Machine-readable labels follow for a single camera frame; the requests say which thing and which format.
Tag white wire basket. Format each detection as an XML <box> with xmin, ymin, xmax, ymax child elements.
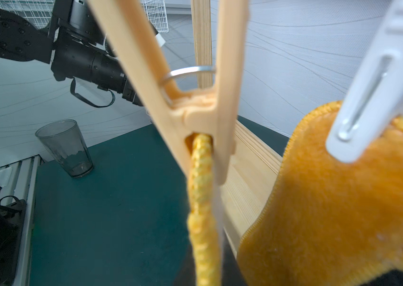
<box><xmin>0</xmin><ymin>1</ymin><xmax>169</xmax><ymax>33</ymax></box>

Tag yellow insole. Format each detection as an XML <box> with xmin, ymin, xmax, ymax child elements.
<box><xmin>237</xmin><ymin>102</ymin><xmax>403</xmax><ymax>286</ymax></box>
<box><xmin>187</xmin><ymin>133</ymin><xmax>222</xmax><ymax>286</ymax></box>

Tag wooden clothes rack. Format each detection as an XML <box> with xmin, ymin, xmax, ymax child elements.
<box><xmin>198</xmin><ymin>1</ymin><xmax>282</xmax><ymax>253</ymax></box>

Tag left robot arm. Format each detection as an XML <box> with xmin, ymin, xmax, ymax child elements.
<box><xmin>0</xmin><ymin>1</ymin><xmax>142</xmax><ymax>107</ymax></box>

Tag clear plastic cup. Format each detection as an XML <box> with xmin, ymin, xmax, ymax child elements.
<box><xmin>35</xmin><ymin>119</ymin><xmax>94</xmax><ymax>178</ymax></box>

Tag white clothes peg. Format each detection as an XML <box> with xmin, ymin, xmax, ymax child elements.
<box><xmin>326</xmin><ymin>1</ymin><xmax>403</xmax><ymax>163</ymax></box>

